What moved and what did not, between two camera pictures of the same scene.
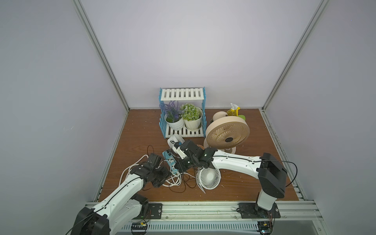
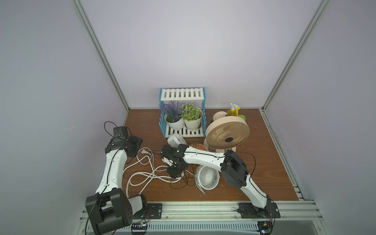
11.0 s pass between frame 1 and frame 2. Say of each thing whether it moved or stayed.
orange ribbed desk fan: stayed
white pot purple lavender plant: stayed
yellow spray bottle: stayed
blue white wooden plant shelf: stayed
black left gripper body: moved
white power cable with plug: moved
